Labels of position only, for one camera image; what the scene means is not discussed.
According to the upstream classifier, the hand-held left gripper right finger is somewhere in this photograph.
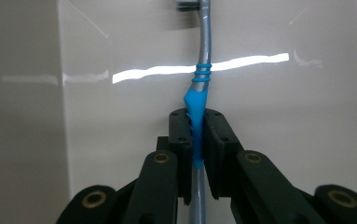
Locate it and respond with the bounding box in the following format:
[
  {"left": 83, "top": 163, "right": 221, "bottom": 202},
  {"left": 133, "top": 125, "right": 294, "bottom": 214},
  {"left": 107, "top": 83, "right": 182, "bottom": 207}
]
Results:
[{"left": 201, "top": 107, "right": 246, "bottom": 201}]

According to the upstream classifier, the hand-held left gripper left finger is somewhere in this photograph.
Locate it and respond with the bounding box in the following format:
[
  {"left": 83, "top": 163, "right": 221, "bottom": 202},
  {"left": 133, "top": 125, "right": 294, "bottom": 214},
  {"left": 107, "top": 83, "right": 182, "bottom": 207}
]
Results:
[{"left": 157, "top": 107, "right": 196, "bottom": 207}]

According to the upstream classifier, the beige basin with grey rim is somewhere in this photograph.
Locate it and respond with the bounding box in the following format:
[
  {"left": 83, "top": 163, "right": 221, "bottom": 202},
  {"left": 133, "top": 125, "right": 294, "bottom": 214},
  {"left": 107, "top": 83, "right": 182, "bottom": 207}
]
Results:
[{"left": 0, "top": 0, "right": 357, "bottom": 224}]

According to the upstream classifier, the blue and grey toothbrush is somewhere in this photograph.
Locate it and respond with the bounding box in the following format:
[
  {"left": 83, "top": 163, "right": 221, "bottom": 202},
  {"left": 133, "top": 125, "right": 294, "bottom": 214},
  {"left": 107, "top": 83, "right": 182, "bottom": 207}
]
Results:
[{"left": 175, "top": 0, "right": 213, "bottom": 224}]

